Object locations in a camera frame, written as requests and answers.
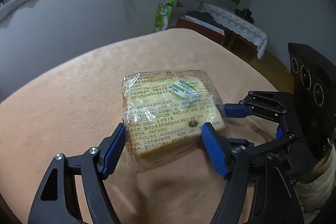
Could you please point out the green snack bag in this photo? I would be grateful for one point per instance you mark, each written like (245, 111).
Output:
(162, 14)

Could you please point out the table with lace cloth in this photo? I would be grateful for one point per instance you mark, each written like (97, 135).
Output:
(236, 22)

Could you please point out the red cabinet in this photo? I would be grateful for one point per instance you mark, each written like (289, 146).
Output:
(194, 23)

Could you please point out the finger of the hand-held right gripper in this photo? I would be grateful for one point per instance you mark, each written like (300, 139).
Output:
(284, 140)
(236, 111)

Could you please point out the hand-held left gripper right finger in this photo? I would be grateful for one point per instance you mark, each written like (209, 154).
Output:
(214, 150)

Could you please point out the black camera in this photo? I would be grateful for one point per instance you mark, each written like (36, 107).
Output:
(244, 14)

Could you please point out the clear bread package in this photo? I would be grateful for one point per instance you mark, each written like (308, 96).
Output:
(162, 108)

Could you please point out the person's right forearm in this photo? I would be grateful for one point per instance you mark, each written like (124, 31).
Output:
(317, 187)

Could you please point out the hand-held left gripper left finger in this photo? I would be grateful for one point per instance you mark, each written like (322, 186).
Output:
(114, 148)

